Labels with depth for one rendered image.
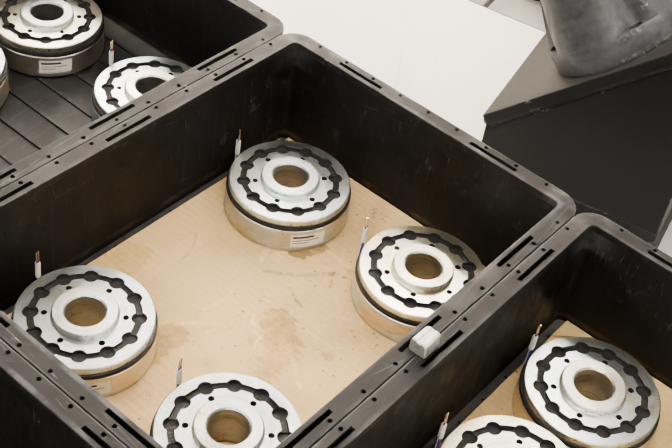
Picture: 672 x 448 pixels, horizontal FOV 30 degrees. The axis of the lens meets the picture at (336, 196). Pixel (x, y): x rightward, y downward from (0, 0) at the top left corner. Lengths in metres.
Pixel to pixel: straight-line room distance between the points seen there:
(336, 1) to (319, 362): 0.70
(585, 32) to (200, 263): 0.42
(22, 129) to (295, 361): 0.34
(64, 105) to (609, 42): 0.49
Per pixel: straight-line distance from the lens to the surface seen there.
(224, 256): 1.01
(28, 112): 1.14
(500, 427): 0.90
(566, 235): 0.94
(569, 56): 1.20
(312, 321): 0.97
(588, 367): 0.94
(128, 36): 1.24
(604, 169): 1.24
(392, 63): 1.46
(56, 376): 0.80
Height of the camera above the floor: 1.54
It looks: 42 degrees down
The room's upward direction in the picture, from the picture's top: 10 degrees clockwise
